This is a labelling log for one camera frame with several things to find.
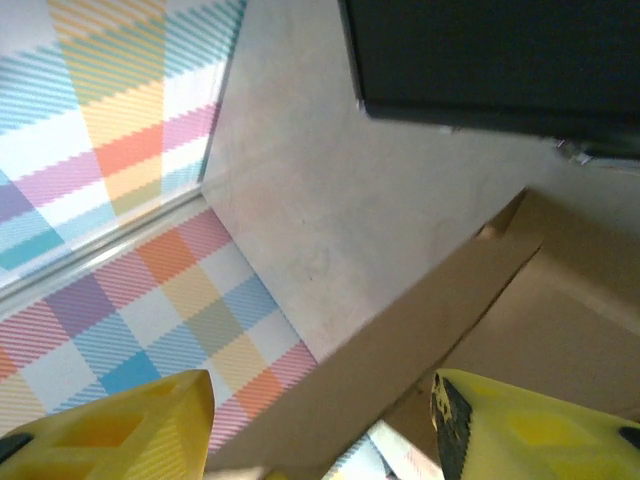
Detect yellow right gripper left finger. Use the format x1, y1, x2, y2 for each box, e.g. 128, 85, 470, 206
0, 369, 216, 480

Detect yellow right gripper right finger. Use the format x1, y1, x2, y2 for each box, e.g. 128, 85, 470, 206
432, 368, 640, 480

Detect brown cardboard paper box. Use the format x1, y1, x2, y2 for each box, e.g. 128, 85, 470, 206
204, 187, 640, 480

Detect black ribbed aluminium case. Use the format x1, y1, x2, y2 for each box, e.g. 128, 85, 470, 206
339, 0, 640, 161

